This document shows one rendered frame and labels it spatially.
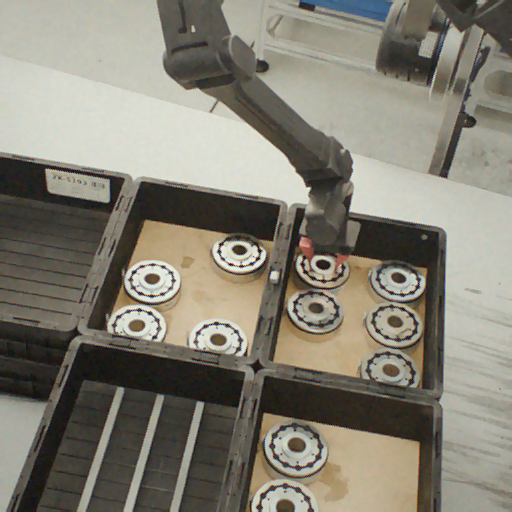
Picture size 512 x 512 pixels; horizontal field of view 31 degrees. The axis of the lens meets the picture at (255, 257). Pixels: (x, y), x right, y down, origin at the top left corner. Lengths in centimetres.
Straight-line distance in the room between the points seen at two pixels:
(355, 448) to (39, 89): 128
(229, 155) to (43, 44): 174
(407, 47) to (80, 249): 72
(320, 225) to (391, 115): 207
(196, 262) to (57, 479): 51
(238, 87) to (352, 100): 235
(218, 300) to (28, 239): 39
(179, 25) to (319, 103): 235
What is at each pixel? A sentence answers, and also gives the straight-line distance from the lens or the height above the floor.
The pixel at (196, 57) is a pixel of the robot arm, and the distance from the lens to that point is 126.
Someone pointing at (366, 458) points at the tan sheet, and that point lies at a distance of 155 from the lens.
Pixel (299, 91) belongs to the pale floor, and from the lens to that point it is 363.
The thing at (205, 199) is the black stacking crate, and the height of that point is 91.
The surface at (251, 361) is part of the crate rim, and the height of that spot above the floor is 93.
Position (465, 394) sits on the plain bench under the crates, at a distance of 183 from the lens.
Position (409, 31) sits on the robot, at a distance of 180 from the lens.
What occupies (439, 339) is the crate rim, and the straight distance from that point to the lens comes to 159.
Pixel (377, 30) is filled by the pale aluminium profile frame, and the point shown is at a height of 30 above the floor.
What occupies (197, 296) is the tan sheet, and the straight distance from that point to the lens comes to 171.
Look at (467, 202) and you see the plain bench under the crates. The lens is 221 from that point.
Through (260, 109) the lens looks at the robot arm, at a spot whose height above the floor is 130.
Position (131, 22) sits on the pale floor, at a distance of 395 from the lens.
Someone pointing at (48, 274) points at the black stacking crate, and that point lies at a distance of 176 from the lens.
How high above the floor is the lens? 212
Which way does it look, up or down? 46 degrees down
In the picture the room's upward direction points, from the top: 7 degrees clockwise
